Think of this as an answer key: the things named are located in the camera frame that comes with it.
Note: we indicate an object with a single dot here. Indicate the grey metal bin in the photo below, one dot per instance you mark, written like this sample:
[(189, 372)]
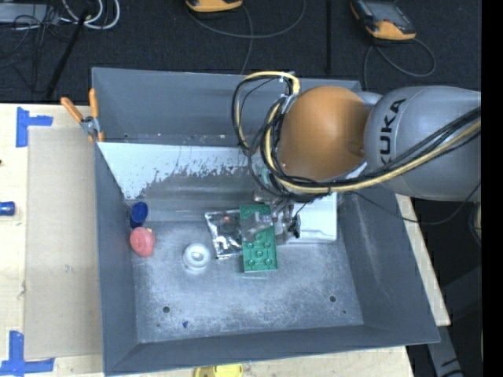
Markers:
[(243, 308)]

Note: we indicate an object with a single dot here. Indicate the pale wood flat board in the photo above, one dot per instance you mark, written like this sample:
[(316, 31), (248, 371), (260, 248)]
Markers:
[(59, 249)]

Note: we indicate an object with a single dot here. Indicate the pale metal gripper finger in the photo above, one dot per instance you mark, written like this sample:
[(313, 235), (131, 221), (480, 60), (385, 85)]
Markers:
[(254, 235), (262, 220)]

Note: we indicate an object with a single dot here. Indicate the white box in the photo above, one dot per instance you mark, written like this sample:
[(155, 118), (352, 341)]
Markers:
[(319, 218)]

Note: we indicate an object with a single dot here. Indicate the dark green flat block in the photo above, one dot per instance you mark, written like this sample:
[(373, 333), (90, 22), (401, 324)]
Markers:
[(260, 257)]

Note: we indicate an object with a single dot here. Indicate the pink toy fruit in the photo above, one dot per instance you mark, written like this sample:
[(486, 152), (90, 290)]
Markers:
[(142, 242)]

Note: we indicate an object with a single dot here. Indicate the silver foil packet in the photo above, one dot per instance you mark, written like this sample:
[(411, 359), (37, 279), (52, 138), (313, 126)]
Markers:
[(222, 235)]

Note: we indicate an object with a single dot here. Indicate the black cylinder on white bracket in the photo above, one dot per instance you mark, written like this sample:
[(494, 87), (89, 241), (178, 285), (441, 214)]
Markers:
[(296, 226)]

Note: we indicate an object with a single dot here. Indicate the blue plastic cup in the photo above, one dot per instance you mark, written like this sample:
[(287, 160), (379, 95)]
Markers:
[(138, 213)]

